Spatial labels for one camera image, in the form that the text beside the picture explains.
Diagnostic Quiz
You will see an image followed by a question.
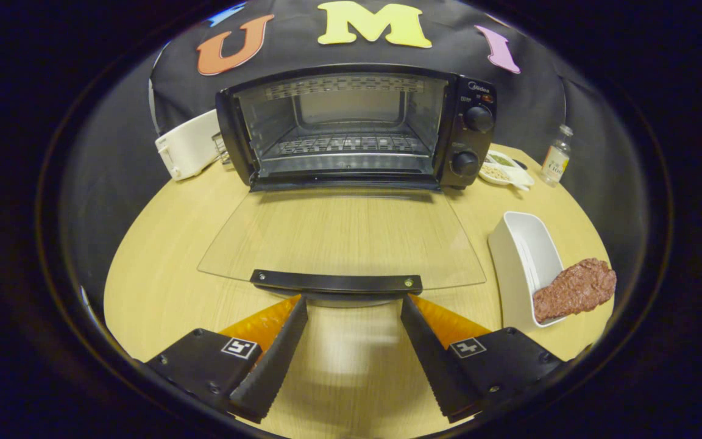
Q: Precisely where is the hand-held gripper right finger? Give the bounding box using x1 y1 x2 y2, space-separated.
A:
400 294 565 424

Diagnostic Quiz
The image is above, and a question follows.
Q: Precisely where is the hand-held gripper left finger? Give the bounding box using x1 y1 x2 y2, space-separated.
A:
144 294 309 424

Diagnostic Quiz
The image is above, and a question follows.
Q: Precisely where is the brown steak piece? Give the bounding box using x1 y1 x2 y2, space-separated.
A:
532 258 617 324

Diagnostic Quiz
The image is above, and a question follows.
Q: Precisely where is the black toaster oven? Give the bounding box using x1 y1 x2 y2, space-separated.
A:
197 63 499 298

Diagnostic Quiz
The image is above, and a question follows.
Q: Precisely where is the white bread toaster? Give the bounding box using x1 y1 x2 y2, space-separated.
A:
155 109 222 182

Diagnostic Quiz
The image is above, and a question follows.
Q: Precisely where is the white rectangular dish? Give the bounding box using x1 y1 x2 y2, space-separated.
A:
488 211 566 329

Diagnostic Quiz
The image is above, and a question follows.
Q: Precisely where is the white divided seasoning plate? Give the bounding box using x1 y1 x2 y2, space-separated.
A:
478 149 536 191

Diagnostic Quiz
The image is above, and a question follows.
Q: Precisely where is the small clear glass bottle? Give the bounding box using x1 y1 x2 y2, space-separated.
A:
540 124 573 187

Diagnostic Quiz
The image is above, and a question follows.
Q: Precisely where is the metal wire rack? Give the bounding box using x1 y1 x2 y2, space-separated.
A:
212 131 233 166

